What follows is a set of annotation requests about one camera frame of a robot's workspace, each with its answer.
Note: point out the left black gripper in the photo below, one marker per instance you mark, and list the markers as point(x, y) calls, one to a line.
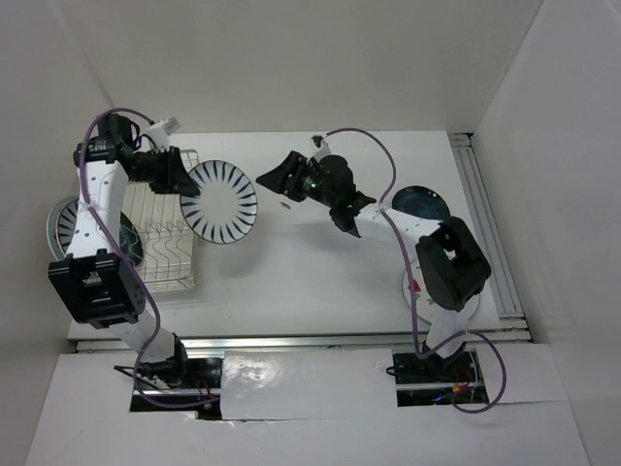
point(176, 179)

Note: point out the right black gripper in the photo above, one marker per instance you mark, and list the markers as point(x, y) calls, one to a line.
point(295, 164)

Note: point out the blue striped plate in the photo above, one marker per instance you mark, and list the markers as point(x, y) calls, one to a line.
point(66, 223)
point(226, 207)

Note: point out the dark blue glazed plate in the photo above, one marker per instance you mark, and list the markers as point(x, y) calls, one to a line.
point(420, 201)
point(130, 241)

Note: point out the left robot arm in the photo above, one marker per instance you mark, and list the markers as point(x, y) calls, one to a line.
point(97, 282)

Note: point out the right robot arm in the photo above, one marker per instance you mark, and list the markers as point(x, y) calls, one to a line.
point(442, 255)

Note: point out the white glossy cover sheet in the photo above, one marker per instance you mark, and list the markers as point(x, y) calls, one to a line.
point(306, 384)

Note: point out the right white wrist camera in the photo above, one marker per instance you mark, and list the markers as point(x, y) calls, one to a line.
point(320, 147)

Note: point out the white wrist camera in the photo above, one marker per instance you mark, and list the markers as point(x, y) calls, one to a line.
point(161, 131)
point(320, 147)

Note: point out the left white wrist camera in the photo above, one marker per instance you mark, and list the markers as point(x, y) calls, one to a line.
point(161, 131)

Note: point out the white wire dish rack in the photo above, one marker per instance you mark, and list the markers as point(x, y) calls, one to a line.
point(167, 240)

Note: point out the aluminium rail frame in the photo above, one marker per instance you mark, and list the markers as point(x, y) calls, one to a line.
point(295, 280)

